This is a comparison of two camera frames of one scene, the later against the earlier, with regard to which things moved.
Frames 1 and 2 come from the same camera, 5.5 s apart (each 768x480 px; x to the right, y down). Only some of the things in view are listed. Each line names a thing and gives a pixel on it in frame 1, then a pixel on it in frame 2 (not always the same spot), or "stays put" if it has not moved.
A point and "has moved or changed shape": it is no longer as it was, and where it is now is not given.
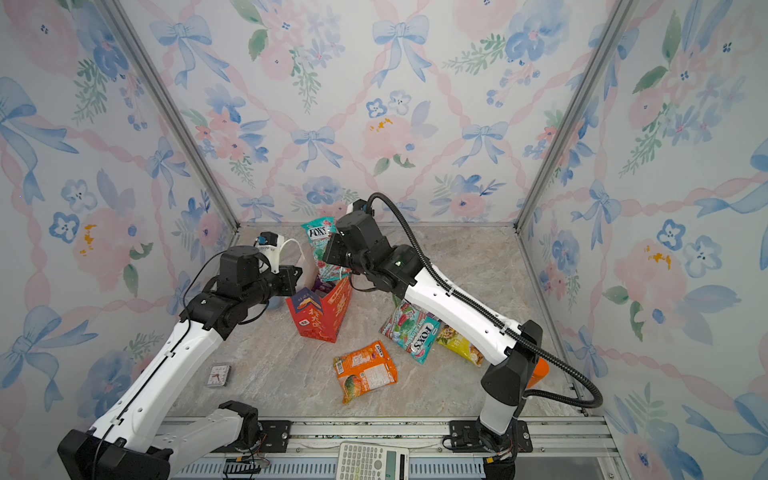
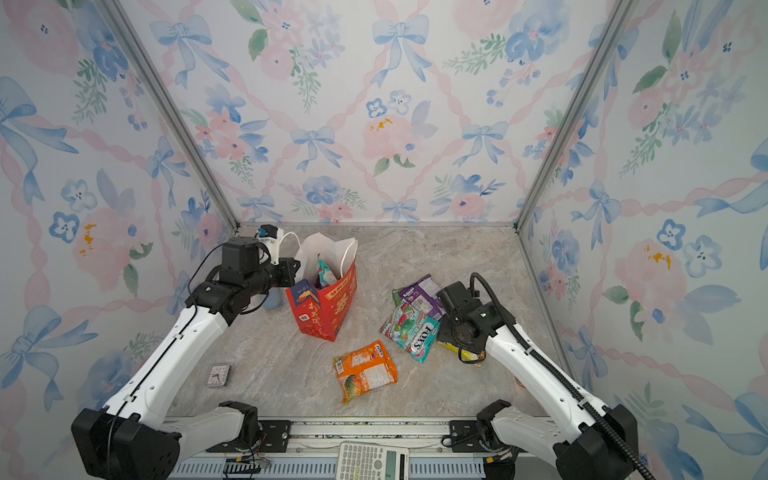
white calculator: (372, 461) stays put
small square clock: (219, 376) stays put
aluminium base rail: (439, 448) stays put
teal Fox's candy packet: (319, 231) has moved or changed shape
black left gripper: (289, 276) stays put
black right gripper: (335, 248) to (444, 334)
